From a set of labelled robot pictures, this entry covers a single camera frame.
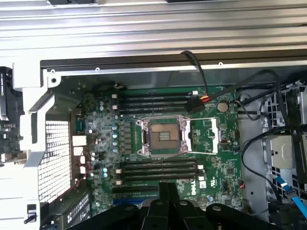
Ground looped black cable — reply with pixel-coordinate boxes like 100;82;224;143
240;126;297;202

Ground silver CPU socket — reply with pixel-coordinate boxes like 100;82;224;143
135;115;192;159

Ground thick black cable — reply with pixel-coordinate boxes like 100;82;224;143
210;69;290;127

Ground black case latch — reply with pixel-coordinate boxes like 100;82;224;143
24;203;38;225

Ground green Dell motherboard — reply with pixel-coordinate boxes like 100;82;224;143
71;87;240;216

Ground thin black cable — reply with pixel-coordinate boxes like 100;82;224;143
179;49;211;98

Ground RAM slot white latches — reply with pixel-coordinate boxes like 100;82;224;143
112;103;192;110
116;165;204;173
116;176;205;185
111;91;199;99

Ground blue flat data cable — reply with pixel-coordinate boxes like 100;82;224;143
275;176;307;218

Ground RAM slot black latches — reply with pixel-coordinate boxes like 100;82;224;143
118;108;192;115
119;160;198;167
119;171;200;179
118;98;192;104

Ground blue rear port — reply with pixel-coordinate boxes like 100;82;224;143
76;119;86;135

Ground blue expansion slot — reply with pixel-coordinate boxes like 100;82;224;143
114;198;147;207

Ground silver socket cover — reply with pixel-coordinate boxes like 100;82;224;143
186;116;221;155

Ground black Nvidia graphics card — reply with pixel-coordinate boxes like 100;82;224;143
0;66;24;154

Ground grey metal PC case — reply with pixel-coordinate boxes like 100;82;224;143
13;49;307;230

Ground grey metal disk bay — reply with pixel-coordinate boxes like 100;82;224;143
260;80;307;230

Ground long black expansion slot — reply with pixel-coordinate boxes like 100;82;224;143
112;186;159;195

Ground labelled power supply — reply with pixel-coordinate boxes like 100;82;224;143
39;191;93;230

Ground black power plug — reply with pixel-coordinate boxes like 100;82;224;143
186;95;211;113

